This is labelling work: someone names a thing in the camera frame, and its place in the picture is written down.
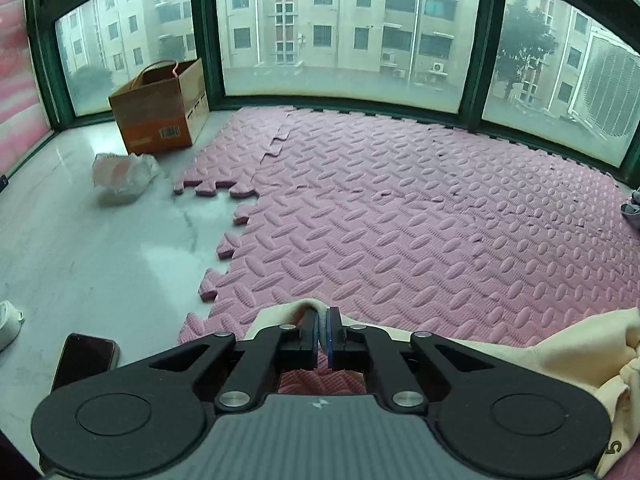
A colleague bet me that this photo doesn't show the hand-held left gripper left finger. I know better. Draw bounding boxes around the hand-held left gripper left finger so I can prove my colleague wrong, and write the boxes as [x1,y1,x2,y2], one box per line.
[149,309,321,411]

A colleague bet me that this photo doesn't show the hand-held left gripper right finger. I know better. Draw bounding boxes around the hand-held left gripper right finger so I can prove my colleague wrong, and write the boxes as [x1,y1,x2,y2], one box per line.
[323,305,494,414]

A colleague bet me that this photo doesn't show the cream pants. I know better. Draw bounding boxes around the cream pants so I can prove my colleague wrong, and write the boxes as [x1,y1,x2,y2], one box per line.
[245,298,640,479]

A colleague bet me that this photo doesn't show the grey clothes pile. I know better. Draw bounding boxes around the grey clothes pile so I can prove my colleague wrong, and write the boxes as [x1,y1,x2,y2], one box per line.
[620,187,640,233]

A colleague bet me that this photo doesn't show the pink foam floor mat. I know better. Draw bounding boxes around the pink foam floor mat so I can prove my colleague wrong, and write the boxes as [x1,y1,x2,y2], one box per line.
[172,105,640,396]

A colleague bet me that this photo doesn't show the black smartphone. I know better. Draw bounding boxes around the black smartphone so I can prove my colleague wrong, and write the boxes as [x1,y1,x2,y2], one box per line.
[50,332,121,396]

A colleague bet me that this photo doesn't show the white plastic bag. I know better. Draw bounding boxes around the white plastic bag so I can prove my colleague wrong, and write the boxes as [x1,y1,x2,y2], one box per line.
[91,152,161,197]

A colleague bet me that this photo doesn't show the brown cardboard box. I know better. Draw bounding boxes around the brown cardboard box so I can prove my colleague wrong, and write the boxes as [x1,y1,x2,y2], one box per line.
[108,57,210,156]

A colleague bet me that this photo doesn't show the white round object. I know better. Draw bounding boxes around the white round object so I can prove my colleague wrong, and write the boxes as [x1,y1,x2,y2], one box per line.
[0,300,25,353]

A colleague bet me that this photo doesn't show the apartment building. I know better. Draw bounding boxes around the apartment building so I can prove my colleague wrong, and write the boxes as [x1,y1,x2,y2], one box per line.
[55,0,601,126]

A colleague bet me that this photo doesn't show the green tree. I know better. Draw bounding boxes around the green tree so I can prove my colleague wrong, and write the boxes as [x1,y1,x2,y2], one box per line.
[497,2,559,102]

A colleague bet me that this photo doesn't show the grey outdoor air conditioner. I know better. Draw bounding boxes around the grey outdoor air conditioner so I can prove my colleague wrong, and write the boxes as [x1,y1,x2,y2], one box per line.
[567,25,640,141]

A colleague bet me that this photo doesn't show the green window frame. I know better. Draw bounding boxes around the green window frame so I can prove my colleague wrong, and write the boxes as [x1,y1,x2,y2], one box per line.
[25,0,640,177]

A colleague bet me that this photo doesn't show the pink wall covering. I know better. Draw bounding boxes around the pink wall covering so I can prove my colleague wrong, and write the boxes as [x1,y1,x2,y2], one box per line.
[0,0,54,176]

